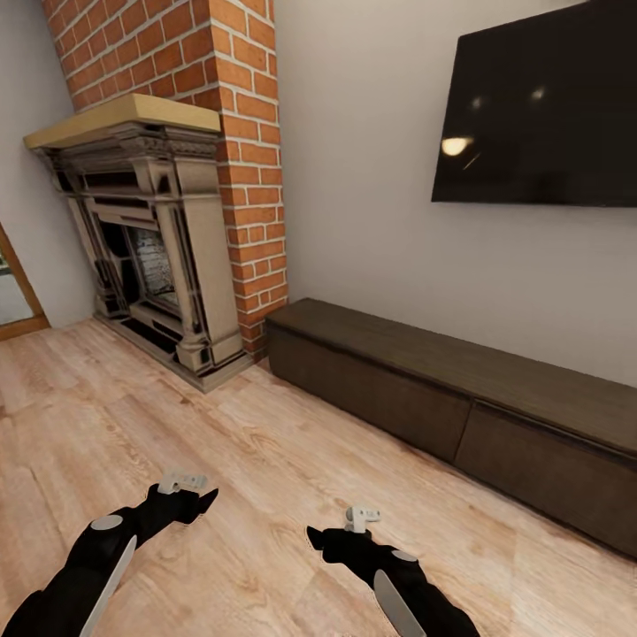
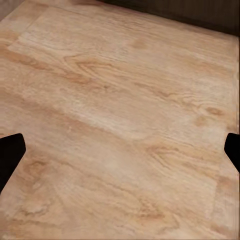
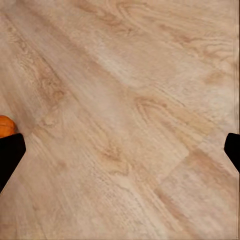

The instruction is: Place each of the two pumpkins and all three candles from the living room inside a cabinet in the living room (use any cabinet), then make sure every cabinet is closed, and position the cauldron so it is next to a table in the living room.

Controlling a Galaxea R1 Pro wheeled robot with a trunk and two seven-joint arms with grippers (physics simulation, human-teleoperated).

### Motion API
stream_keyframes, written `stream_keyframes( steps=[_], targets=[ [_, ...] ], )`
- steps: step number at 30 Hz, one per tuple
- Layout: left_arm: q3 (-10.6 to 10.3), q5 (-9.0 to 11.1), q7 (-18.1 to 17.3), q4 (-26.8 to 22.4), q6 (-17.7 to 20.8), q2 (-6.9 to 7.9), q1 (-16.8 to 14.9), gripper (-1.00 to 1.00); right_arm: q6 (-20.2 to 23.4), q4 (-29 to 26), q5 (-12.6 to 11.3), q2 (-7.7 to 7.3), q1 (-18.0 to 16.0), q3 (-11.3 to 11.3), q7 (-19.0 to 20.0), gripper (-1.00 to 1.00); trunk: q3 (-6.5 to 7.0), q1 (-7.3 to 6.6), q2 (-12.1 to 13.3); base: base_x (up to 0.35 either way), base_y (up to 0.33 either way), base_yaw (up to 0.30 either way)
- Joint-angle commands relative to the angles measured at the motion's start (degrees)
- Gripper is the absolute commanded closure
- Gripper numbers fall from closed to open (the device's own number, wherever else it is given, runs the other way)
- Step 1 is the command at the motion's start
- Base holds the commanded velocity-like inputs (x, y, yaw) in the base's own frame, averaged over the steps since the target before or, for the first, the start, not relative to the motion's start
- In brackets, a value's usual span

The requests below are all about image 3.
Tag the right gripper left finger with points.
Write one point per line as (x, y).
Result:
(12, 149)

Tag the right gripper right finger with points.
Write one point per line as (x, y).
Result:
(232, 149)

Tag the pumpkin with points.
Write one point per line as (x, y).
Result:
(7, 126)

